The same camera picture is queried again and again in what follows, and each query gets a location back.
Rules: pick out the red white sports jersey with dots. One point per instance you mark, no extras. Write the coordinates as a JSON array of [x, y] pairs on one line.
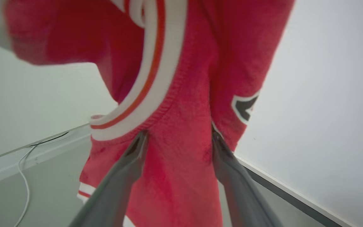
[[184, 126]]

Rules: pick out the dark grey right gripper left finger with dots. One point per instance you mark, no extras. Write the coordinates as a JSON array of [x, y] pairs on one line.
[[115, 189]]

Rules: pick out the white and black skirting board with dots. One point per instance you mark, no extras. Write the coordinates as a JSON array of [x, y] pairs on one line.
[[295, 195]]

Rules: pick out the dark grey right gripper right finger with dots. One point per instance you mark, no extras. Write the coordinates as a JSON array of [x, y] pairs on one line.
[[241, 195]]

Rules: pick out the plain white skirting board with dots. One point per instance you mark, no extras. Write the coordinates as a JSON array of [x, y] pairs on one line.
[[43, 154]]

